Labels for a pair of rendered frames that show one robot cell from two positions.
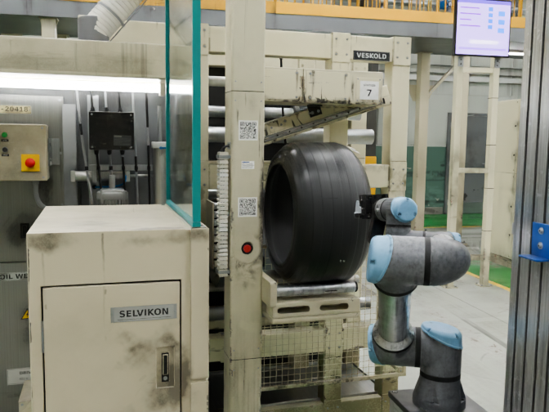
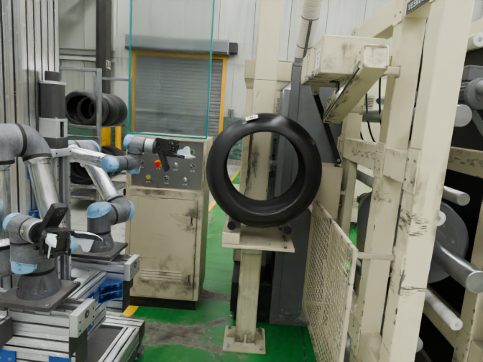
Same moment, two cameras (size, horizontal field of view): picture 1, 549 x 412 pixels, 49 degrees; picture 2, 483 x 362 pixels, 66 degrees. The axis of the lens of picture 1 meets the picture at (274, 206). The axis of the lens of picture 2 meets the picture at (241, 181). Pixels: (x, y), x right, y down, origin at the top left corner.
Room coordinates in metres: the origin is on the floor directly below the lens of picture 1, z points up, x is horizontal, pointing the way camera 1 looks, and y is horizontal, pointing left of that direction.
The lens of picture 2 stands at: (2.93, -2.02, 1.44)
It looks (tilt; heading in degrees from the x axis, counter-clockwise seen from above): 10 degrees down; 108
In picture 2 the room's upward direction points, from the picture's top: 4 degrees clockwise
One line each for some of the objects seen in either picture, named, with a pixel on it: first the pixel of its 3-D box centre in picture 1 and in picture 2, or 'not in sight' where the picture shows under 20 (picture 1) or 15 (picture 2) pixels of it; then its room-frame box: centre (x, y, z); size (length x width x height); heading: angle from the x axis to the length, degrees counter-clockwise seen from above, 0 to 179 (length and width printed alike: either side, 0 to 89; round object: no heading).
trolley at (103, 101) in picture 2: not in sight; (96, 138); (-0.82, 2.58, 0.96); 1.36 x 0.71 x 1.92; 103
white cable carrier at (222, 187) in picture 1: (223, 214); not in sight; (2.30, 0.19, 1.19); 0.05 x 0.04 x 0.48; 17
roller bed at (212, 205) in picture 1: (229, 232); (323, 189); (2.75, 0.20, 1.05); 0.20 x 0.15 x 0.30; 107
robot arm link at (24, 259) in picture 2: not in sight; (29, 253); (1.92, -1.12, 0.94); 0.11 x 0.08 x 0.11; 77
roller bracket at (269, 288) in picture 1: (260, 283); not in sight; (2.40, 0.05, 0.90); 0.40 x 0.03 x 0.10; 17
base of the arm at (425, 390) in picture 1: (439, 386); (98, 238); (1.70, -0.49, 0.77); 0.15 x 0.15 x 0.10
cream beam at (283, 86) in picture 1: (310, 88); (335, 66); (2.77, -0.15, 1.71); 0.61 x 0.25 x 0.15; 107
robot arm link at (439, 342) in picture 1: (438, 347); (100, 216); (1.70, -0.48, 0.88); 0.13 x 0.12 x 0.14; 79
